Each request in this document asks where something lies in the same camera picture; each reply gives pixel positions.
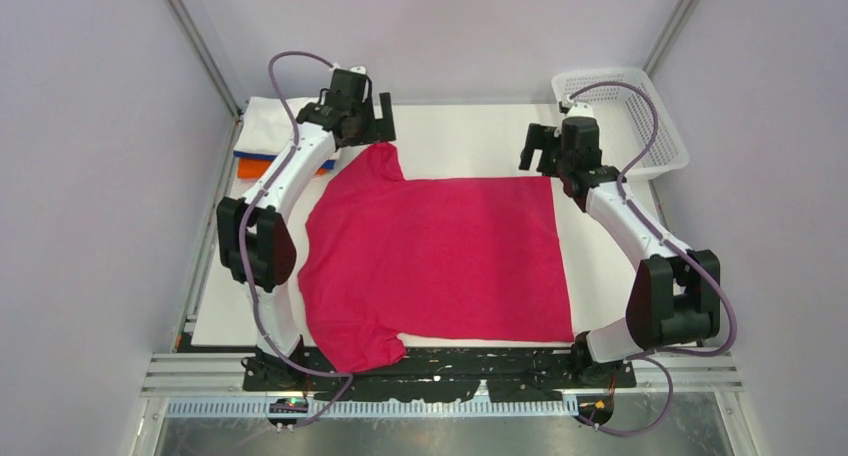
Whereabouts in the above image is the pink t shirt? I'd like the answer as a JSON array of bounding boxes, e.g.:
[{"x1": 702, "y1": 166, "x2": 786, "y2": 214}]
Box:
[{"x1": 298, "y1": 144, "x2": 574, "y2": 372}]

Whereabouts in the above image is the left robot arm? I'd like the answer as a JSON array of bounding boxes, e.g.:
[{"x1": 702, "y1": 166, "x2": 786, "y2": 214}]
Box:
[{"x1": 216, "y1": 68, "x2": 396, "y2": 390}]

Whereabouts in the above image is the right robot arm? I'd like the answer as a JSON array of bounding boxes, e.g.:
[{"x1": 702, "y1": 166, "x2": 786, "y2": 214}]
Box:
[{"x1": 519, "y1": 116, "x2": 721, "y2": 387}]

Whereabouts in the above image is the blue folded t shirt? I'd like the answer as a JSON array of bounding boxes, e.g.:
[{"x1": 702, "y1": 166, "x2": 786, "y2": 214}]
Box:
[{"x1": 233, "y1": 151, "x2": 340, "y2": 163}]

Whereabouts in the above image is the white plastic basket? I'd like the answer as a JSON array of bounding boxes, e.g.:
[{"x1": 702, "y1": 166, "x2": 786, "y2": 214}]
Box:
[{"x1": 551, "y1": 68, "x2": 689, "y2": 181}]

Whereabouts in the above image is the white folded t shirt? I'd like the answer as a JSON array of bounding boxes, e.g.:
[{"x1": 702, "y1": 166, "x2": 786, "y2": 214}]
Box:
[{"x1": 233, "y1": 96, "x2": 294, "y2": 156}]

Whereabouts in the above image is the orange folded t shirt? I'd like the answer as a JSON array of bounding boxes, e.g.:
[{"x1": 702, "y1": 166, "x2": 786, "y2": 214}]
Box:
[{"x1": 236, "y1": 158, "x2": 336, "y2": 180}]

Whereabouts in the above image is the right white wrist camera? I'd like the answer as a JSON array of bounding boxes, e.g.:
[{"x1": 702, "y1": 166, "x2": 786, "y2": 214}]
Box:
[{"x1": 559, "y1": 100, "x2": 595, "y2": 119}]

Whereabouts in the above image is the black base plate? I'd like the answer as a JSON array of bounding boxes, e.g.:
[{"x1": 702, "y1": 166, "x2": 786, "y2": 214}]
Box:
[{"x1": 241, "y1": 347, "x2": 636, "y2": 403}]

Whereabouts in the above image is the aluminium frame rail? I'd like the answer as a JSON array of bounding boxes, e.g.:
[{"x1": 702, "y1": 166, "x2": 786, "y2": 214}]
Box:
[{"x1": 142, "y1": 348, "x2": 743, "y2": 418}]

